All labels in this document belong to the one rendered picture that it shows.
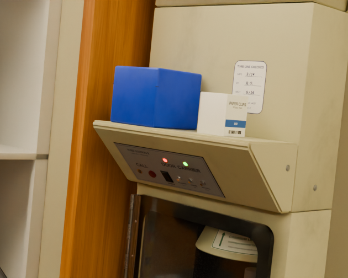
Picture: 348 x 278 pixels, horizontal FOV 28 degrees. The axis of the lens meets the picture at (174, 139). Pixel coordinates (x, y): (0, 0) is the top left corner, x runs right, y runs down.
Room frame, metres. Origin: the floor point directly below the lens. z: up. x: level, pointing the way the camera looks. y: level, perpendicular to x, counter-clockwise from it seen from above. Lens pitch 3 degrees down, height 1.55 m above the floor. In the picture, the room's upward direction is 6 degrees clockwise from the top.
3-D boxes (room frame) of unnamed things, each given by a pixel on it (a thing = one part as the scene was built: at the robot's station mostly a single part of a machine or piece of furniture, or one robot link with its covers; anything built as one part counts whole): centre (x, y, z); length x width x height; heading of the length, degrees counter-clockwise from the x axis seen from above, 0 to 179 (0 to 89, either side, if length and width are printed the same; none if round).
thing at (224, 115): (1.01, -0.07, 1.54); 0.05 x 0.05 x 0.06; 48
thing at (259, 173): (1.05, -0.02, 1.46); 0.32 x 0.11 x 0.10; 47
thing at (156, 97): (1.10, 0.03, 1.56); 0.10 x 0.10 x 0.09; 47
